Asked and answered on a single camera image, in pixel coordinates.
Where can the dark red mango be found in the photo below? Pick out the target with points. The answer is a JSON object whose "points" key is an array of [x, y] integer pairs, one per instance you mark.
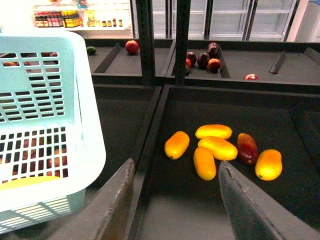
{"points": [[248, 152]]}

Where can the shelf of sauce bottles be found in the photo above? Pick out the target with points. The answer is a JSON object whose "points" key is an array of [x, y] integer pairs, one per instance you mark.
{"points": [[83, 15]]}

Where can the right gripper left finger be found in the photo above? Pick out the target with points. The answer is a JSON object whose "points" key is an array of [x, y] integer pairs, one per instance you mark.
{"points": [[106, 215]]}

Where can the yellow mango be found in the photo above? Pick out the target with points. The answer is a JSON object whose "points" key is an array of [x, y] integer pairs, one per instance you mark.
{"points": [[204, 163], [269, 165], [221, 149], [176, 145], [216, 130], [18, 183]]}

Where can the black display tray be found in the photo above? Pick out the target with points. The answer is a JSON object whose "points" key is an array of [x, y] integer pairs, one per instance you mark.
{"points": [[175, 204]]}

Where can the yellow mango top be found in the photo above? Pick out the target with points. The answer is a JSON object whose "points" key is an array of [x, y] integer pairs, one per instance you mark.
{"points": [[216, 130]]}

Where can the red apple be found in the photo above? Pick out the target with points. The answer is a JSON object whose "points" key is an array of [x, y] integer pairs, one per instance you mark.
{"points": [[132, 47]]}

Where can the light teal plastic basket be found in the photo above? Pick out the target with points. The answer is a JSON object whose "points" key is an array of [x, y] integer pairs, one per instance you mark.
{"points": [[49, 126]]}

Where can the green avocado on shelf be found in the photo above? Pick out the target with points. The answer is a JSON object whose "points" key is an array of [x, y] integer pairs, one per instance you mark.
{"points": [[91, 51]]}

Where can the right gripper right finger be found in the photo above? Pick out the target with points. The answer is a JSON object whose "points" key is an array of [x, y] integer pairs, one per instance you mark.
{"points": [[253, 214]]}

